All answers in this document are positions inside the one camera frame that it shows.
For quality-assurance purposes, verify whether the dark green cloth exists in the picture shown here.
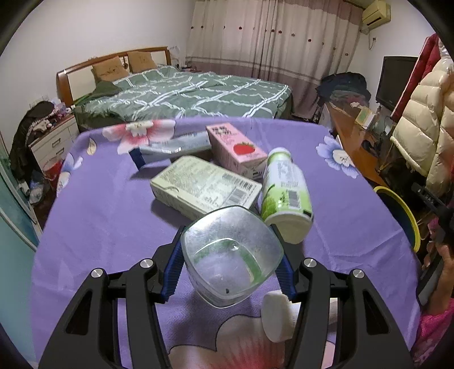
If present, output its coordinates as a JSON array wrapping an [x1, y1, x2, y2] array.
[[91, 80, 121, 98]]

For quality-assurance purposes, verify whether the blue toothpaste box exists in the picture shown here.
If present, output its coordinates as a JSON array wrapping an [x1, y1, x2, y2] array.
[[129, 131, 213, 170]]

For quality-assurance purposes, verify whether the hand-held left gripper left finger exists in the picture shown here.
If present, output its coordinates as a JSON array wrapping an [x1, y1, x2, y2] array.
[[46, 222, 194, 369]]

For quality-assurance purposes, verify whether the clear plastic cup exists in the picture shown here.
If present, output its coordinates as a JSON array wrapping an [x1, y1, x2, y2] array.
[[181, 205, 285, 309]]

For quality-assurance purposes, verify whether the blue plastic bag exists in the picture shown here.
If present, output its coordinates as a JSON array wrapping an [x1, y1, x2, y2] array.
[[28, 179, 47, 204]]

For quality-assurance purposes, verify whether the pile of folded clothes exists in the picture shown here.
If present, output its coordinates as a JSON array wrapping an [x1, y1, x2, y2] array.
[[317, 72, 371, 107]]

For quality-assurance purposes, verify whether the green labelled plastic bottle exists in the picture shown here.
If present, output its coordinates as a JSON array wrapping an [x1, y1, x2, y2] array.
[[260, 147, 314, 245]]

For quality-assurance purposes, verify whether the white nightstand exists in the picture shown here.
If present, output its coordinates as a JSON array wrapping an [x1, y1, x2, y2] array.
[[28, 114, 80, 171]]

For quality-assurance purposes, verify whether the frosted glass wardrobe door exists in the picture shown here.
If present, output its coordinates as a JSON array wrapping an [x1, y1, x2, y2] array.
[[0, 142, 45, 249]]

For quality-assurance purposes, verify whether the purple floral tablecloth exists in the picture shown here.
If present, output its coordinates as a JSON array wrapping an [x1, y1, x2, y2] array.
[[30, 117, 423, 369]]

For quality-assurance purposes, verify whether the dark red coat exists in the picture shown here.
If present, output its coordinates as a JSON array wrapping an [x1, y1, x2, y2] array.
[[390, 33, 442, 119]]

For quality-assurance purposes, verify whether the person's right forearm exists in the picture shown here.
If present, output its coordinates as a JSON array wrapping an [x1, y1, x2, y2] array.
[[420, 243, 454, 355]]

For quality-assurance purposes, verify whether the wooden dresser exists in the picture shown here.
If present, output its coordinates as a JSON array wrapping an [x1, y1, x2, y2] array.
[[328, 101, 391, 188]]

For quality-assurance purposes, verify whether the black television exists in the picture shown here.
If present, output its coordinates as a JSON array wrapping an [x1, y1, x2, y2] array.
[[376, 56, 419, 112]]

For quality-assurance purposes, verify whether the wooden bed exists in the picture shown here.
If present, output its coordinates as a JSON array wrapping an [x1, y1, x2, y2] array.
[[56, 46, 295, 133]]

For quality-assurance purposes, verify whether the green checked duvet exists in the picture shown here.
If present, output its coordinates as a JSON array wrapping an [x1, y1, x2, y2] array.
[[73, 66, 293, 123]]

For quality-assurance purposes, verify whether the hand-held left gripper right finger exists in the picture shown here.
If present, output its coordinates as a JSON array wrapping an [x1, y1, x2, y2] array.
[[271, 223, 414, 369]]

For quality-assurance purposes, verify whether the yellow rimmed dark trash bin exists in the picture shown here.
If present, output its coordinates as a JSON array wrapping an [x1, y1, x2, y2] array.
[[373, 186, 421, 253]]

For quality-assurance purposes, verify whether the brown pillow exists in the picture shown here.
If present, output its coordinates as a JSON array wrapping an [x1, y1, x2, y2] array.
[[91, 64, 129, 84], [127, 51, 158, 73]]

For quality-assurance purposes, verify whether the small white bottle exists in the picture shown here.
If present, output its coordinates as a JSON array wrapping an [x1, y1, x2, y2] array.
[[262, 291, 341, 343]]

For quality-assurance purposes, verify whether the red bucket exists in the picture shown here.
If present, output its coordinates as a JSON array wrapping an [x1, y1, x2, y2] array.
[[43, 158, 64, 183]]

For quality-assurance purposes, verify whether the pink and cream curtain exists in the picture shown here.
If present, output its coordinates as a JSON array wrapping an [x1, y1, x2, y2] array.
[[184, 0, 366, 123]]

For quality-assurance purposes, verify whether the cream wall air conditioner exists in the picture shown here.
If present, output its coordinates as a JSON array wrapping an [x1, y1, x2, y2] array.
[[360, 0, 392, 34]]

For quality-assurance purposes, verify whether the pale green card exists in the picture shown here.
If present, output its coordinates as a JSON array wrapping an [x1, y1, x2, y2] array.
[[356, 107, 374, 127]]

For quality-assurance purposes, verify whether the dark clothes pile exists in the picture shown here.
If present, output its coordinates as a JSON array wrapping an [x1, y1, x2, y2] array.
[[9, 100, 59, 185]]

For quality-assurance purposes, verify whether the cream puffer jacket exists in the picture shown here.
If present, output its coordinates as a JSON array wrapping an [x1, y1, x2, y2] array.
[[390, 58, 454, 197]]

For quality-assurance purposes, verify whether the pale green cardboard box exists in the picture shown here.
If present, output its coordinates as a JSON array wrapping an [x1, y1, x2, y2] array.
[[150, 156, 263, 221]]

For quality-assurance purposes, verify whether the pink strawberry milk carton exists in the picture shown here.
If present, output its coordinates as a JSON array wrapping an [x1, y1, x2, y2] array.
[[206, 123, 268, 181]]

